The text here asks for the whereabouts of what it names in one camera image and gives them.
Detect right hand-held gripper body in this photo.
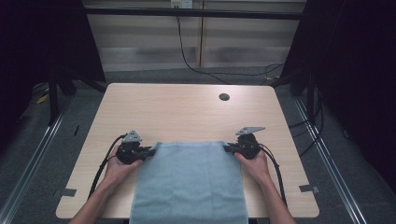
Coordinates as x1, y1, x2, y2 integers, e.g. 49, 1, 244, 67
235, 126, 266, 161

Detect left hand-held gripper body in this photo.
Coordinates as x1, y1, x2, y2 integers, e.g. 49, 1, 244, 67
116, 130, 150, 165

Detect light blue towel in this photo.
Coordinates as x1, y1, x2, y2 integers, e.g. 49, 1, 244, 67
129, 141, 249, 224

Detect person's left hand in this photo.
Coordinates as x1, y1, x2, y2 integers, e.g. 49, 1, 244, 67
104, 146, 144, 187

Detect person's right hand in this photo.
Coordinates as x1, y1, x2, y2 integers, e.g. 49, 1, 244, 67
233, 150, 271, 186

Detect grey tape strip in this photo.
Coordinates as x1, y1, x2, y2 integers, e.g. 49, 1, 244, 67
299, 185, 320, 194
60, 188, 78, 198

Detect black metal stand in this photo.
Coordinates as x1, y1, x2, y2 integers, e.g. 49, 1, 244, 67
48, 69, 61, 126

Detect yellow floor item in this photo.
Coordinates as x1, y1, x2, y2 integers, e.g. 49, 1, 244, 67
35, 93, 50, 105

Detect black curtain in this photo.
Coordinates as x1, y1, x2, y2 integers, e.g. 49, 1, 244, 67
279, 0, 396, 192
0, 0, 106, 150

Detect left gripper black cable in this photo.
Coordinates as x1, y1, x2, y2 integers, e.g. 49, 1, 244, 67
88, 133, 129, 200

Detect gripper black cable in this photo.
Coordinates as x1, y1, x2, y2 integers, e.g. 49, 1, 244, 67
259, 144, 288, 207
88, 133, 129, 200

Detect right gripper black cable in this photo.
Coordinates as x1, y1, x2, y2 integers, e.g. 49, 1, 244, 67
259, 144, 288, 207

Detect black floor cables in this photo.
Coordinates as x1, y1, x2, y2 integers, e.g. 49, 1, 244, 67
288, 88, 325, 154

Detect metal floor rail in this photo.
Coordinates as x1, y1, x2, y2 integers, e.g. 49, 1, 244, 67
293, 97, 369, 224
0, 102, 73, 224

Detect black wall cable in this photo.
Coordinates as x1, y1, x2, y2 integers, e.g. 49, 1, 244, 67
176, 15, 285, 86

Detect black horizontal frame bar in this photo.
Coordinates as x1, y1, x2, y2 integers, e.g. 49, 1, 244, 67
83, 7, 304, 21

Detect white wall power outlet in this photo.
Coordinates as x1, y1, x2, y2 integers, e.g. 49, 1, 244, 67
170, 0, 194, 9

